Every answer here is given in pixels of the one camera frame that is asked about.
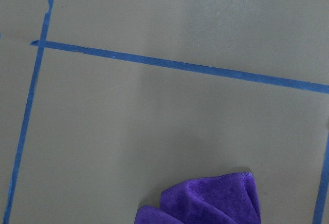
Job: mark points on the purple cloth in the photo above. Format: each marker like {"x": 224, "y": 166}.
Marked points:
{"x": 230, "y": 198}

